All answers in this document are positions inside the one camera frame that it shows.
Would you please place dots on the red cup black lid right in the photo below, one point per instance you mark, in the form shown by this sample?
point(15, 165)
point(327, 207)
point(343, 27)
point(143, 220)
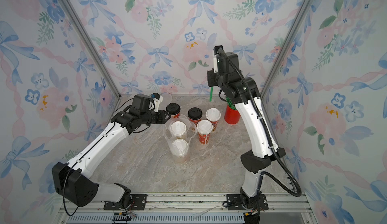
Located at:
point(195, 115)

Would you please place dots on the clear plastic carrier bag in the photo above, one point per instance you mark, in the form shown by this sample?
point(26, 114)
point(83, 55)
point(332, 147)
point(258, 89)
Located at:
point(190, 135)

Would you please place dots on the green wrapped straws bundle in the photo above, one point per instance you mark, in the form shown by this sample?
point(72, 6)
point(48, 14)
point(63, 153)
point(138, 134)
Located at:
point(230, 104)

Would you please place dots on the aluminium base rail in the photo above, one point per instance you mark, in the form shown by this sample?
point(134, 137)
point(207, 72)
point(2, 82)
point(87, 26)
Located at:
point(192, 208)

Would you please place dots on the red cup black lid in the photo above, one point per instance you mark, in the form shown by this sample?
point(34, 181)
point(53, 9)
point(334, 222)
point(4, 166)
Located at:
point(173, 109)
point(195, 115)

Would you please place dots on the red cup black lid left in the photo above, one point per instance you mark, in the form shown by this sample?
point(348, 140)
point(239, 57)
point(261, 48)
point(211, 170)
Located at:
point(173, 109)

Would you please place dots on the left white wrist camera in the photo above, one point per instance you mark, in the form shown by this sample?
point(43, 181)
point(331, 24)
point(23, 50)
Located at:
point(157, 100)

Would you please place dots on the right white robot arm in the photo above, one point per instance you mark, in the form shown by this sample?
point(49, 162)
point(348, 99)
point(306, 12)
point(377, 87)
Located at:
point(245, 96)

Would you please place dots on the red straw holder cup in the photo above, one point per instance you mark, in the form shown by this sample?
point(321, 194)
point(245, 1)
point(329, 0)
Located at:
point(231, 116)

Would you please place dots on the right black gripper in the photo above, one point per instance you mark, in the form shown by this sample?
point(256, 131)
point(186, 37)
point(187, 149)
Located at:
point(212, 82)

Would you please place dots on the white lid cup back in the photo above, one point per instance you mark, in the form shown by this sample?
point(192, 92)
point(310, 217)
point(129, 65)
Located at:
point(213, 115)

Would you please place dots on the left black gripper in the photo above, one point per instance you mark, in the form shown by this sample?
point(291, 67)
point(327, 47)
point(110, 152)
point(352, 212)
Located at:
point(162, 113)

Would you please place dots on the red cup white lid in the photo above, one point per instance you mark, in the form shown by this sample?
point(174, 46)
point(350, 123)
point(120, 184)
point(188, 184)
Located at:
point(204, 128)

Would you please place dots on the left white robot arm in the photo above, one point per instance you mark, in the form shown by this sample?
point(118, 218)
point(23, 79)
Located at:
point(72, 179)

